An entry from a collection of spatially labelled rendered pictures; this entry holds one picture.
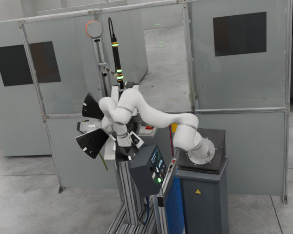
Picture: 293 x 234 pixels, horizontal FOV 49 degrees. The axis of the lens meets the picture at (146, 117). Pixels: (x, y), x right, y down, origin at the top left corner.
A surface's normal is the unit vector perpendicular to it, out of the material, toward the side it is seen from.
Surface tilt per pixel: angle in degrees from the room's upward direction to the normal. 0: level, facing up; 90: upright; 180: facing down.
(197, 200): 90
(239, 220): 0
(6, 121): 90
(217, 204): 90
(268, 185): 90
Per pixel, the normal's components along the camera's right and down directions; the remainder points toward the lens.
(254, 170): -0.25, 0.36
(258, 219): -0.13, -0.93
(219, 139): -0.40, -0.43
